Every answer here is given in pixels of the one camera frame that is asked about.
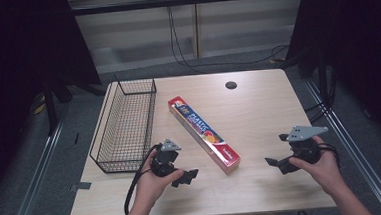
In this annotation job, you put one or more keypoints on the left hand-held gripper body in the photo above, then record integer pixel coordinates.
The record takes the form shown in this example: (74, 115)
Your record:
(163, 162)

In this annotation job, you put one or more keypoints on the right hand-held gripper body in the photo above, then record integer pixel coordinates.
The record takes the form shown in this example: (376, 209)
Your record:
(304, 149)

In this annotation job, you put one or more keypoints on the person's left hand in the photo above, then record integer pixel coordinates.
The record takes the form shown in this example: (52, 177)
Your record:
(151, 186)

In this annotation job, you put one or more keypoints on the person's right hand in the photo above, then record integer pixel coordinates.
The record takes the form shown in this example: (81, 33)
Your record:
(326, 172)

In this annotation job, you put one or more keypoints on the red plastic wrap box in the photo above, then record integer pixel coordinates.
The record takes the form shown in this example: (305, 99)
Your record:
(203, 133)

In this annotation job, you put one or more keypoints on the grey tape piece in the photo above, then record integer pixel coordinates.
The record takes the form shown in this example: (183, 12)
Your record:
(81, 186)

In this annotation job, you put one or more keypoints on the black metal stand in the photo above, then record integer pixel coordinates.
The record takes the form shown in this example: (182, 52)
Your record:
(51, 109)

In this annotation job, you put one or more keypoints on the dark curtain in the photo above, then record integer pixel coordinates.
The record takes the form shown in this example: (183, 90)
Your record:
(361, 37)
(21, 47)

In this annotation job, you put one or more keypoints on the black horizontal bar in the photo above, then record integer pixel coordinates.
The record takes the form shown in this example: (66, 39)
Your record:
(185, 1)

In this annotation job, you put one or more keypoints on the metal floor rail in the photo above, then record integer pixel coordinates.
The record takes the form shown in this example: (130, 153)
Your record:
(351, 144)
(35, 177)

